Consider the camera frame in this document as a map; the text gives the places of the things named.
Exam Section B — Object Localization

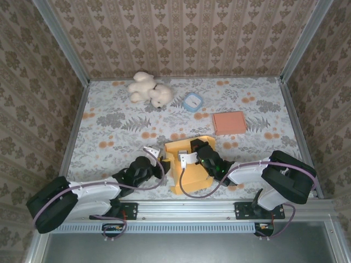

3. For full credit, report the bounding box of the yellow paper box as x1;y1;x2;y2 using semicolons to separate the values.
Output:
163;134;216;196

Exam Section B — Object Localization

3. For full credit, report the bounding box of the pink paper box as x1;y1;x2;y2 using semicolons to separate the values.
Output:
212;110;248;136

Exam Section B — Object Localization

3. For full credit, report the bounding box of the white plush toy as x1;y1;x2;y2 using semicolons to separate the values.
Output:
128;71;175;109

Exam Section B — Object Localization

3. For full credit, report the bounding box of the grey metal sheet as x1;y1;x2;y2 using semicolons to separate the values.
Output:
41;232;338;263

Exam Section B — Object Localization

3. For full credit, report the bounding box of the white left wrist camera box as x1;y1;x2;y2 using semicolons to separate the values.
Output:
143;146;162;167

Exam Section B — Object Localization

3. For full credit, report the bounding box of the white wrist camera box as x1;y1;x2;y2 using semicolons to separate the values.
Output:
178;149;199;170
143;146;162;167

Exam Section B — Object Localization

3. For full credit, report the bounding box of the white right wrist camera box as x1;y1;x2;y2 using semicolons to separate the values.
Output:
178;149;199;170

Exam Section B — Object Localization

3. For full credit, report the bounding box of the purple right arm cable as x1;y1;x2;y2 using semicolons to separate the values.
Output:
179;160;318;239

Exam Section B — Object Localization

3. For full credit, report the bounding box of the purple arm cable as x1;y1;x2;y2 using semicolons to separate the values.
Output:
179;160;318;239
32;150;167;242

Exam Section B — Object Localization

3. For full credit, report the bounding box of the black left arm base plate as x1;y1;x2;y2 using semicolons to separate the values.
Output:
89;202;139;221

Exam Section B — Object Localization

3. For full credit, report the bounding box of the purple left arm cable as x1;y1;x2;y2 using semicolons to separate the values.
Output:
32;150;167;242

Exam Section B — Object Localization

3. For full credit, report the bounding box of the aluminium frame rail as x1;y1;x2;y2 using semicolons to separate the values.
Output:
40;199;335;220

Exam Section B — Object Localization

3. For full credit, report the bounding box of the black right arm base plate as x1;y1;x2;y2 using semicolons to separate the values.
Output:
235;202;286;221

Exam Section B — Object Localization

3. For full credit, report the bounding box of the grey slotted cable duct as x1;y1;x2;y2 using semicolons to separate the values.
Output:
50;222;256;234

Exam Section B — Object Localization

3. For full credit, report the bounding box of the aluminium side rail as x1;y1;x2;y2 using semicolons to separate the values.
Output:
279;79;325;199
56;82;92;179

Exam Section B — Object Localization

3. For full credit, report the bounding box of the aluminium frame post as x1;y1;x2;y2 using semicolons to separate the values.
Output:
280;0;335;83
32;0;91;86

